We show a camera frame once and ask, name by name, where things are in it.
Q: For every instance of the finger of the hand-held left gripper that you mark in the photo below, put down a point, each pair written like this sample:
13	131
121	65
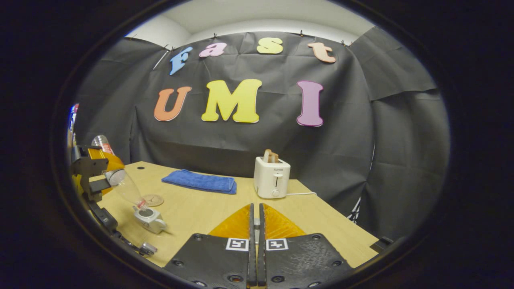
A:
105	184
106	160

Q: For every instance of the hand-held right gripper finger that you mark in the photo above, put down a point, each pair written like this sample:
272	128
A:
252	261
262	261

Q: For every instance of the clear plastic water bottle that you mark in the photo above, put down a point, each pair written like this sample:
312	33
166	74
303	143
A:
130	190

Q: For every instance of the round wooden coaster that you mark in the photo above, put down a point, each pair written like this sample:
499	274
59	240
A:
154	200

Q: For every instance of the white teacup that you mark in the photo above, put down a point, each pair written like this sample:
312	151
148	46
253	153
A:
152	220

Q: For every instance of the computer monitor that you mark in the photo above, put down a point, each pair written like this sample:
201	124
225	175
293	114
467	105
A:
72	116

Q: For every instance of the white toaster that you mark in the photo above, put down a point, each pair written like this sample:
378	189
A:
271	178

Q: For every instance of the blue folded towel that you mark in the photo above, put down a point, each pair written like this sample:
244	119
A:
198	181

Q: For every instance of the bread slice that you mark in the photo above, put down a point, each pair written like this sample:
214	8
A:
271	155

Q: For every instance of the black table edge clamp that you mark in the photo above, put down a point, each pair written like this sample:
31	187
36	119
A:
385	242

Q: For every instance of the black backdrop cloth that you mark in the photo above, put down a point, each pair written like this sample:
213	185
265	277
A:
341	140

